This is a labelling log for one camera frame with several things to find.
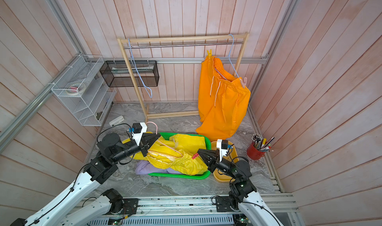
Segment black mesh wall basket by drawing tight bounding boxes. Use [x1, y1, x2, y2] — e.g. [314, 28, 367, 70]
[99, 60, 160, 88]

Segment purple shorts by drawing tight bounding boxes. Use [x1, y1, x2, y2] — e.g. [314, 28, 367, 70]
[135, 160, 182, 175]

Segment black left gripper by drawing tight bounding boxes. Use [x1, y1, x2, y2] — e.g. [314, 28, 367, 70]
[111, 132, 161, 163]

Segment tape roll on shelf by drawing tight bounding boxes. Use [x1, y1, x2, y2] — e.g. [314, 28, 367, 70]
[65, 82, 84, 96]

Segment red pen cup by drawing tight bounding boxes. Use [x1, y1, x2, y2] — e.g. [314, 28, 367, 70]
[247, 133, 275, 160]

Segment white wire mesh shelf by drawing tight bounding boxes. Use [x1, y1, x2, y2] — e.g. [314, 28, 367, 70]
[51, 55, 116, 127]

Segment wooden clothes rack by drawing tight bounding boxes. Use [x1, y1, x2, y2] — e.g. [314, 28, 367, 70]
[117, 32, 249, 122]

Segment yellow shorts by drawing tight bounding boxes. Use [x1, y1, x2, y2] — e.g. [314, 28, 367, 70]
[121, 133, 210, 176]

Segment pink wire hanger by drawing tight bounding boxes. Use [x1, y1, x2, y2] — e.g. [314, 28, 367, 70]
[146, 121, 178, 152]

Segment orange shorts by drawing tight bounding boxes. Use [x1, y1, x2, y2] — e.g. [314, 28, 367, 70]
[196, 56, 251, 141]

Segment pink clothespin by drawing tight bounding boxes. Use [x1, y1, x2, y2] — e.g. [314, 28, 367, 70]
[241, 77, 247, 87]

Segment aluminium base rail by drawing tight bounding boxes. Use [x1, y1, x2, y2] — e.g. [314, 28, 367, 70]
[50, 193, 302, 226]

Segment green plastic basket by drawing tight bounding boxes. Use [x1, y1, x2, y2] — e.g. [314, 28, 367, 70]
[147, 132, 213, 180]

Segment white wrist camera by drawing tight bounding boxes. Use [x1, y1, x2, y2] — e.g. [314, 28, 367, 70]
[127, 122, 147, 146]
[216, 139, 233, 161]

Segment light blue wire hanger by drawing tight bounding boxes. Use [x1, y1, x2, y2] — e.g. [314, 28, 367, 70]
[127, 39, 153, 99]

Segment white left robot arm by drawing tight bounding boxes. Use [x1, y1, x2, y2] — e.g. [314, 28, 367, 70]
[12, 123, 161, 226]

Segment small white device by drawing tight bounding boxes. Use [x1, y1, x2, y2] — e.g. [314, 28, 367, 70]
[109, 116, 124, 127]

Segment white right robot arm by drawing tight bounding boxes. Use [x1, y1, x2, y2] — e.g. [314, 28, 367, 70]
[198, 149, 282, 226]

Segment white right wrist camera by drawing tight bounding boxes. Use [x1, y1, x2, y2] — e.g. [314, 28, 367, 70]
[216, 139, 233, 161]

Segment yellow plastic tray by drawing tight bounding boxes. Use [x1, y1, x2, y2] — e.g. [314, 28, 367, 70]
[211, 141, 238, 183]

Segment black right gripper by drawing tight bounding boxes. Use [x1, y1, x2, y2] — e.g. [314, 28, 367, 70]
[200, 150, 239, 182]

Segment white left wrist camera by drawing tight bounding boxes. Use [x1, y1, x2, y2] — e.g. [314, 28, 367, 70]
[127, 122, 147, 146]

